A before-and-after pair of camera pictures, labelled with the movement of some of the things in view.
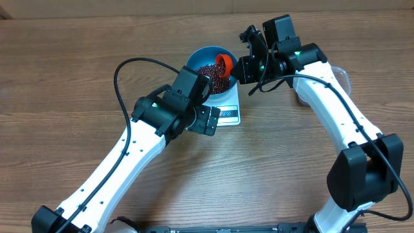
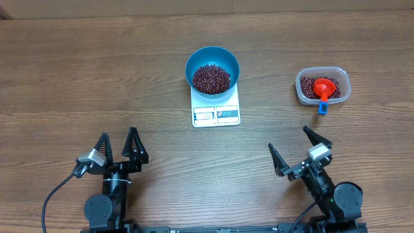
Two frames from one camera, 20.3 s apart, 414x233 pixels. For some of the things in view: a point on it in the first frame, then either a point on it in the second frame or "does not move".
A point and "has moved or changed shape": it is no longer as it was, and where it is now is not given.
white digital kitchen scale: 229,106 does not move
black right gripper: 248,65 → 296,171
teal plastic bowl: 207,56 does not move
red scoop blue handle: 228,63 has moved or changed shape
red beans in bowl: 219,85 does not move
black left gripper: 202,127 → 133,166
